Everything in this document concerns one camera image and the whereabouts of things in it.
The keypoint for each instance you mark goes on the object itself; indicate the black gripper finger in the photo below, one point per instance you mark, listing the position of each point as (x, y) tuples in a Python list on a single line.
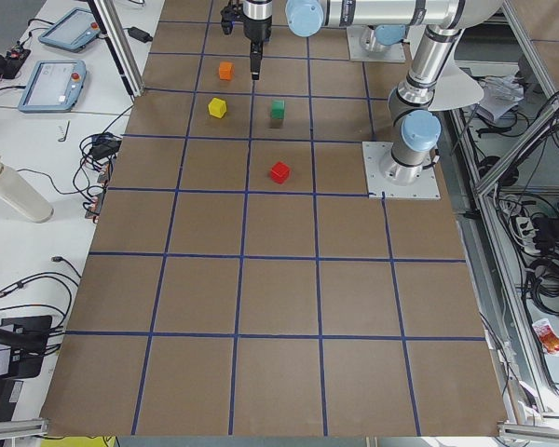
[(256, 56)]

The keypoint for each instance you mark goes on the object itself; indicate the red wooden block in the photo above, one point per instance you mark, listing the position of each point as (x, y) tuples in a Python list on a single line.
[(279, 172)]

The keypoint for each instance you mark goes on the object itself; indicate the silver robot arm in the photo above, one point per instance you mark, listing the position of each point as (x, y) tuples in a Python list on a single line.
[(305, 18), (433, 83)]

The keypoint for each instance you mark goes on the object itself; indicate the orange wooden block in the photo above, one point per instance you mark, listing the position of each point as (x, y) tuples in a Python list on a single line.
[(226, 70)]

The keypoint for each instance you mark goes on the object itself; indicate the green wooden block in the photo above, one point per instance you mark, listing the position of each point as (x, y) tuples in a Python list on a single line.
[(277, 110)]

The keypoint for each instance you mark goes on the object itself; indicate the yellow wooden block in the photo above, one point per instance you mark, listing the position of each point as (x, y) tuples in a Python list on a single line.
[(217, 107)]

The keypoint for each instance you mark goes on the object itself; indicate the black power adapter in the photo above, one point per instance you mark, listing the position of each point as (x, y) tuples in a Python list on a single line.
[(139, 34)]

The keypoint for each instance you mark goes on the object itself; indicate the upper blue teach pendant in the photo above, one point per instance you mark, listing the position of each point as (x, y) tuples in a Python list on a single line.
[(72, 32)]

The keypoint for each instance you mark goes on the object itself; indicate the blue teach pendant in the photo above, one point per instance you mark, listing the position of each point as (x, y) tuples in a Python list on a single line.
[(72, 32), (54, 86)]

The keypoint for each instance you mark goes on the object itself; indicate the white chair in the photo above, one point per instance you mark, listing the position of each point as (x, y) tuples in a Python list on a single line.
[(455, 89)]

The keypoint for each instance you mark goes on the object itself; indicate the lower blue teach pendant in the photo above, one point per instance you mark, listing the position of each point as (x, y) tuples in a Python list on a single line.
[(54, 86)]

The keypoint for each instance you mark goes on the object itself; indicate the metal allen key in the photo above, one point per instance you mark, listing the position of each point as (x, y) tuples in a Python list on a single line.
[(63, 129)]

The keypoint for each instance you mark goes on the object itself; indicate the white water bottle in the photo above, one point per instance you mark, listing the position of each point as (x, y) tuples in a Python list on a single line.
[(22, 197)]

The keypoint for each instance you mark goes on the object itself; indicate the red snack packet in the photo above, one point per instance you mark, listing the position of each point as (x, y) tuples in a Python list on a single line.
[(547, 337)]

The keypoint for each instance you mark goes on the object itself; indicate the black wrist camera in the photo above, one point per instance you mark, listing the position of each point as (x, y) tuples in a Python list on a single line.
[(230, 14)]

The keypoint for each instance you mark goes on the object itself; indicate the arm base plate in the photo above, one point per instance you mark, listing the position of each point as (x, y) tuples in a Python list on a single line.
[(386, 178), (380, 43)]

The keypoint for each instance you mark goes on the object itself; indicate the aluminium frame post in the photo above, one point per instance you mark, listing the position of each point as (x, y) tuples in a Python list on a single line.
[(104, 12)]

